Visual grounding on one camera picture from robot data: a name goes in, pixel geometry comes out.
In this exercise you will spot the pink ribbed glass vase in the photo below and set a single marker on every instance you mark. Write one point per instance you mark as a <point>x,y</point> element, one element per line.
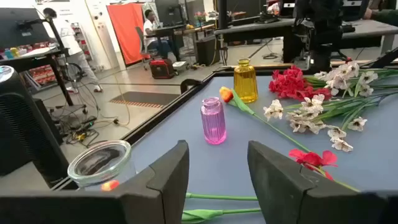
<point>213,124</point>

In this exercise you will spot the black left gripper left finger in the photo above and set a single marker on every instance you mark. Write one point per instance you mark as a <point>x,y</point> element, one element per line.
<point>140,202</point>

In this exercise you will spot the red tool bag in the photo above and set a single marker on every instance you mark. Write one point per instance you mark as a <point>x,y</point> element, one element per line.
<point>161,70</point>

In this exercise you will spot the office chair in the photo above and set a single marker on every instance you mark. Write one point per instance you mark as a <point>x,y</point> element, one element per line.
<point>140,40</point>

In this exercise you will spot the black desk monitor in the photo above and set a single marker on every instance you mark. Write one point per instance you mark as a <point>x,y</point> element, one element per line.
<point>21,31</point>
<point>169,12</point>

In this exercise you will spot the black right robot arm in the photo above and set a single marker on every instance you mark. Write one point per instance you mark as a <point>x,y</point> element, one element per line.
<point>323,37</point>

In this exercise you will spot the grey side desk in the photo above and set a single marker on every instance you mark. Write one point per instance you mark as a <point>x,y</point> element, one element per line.
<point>255,28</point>

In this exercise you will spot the black desk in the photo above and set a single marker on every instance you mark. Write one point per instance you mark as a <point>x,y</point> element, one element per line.
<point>31,60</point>

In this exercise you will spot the grey mat with striped edge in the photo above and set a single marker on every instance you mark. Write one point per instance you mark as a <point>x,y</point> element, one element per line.
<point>146,98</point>

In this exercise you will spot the person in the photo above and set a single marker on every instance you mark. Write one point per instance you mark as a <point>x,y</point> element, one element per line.
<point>70,40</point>
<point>385,17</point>
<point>150,28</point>

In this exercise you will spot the white artificial flower bunch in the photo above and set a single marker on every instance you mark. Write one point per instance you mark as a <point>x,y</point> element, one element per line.
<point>345,70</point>
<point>340,144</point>
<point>367,77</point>
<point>312,104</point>

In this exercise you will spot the wooden desk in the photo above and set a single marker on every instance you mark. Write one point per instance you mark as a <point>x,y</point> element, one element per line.
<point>174,31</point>

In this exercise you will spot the red artificial flower bunch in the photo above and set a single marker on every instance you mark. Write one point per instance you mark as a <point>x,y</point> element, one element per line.
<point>311,158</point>
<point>287,82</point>
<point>321,93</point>

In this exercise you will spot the clear glass vase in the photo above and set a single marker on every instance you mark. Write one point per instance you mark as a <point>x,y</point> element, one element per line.
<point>99,161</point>

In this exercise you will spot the yellow ribbed glass vase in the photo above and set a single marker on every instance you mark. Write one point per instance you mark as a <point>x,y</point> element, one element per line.
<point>245,82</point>

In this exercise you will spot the shelf with red goods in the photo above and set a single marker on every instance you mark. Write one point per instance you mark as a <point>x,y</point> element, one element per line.
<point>42,74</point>

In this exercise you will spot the orange partition screen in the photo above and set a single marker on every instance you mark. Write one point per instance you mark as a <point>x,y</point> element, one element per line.
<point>126,34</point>

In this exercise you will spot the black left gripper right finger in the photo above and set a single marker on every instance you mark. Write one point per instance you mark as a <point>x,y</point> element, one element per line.
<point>280,193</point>

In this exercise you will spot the orange artificial tulip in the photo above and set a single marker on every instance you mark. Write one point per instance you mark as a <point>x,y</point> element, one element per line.
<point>226,95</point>
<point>202,214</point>
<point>109,185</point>

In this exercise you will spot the black cabinet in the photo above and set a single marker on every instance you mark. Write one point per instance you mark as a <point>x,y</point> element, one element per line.
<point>207,51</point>

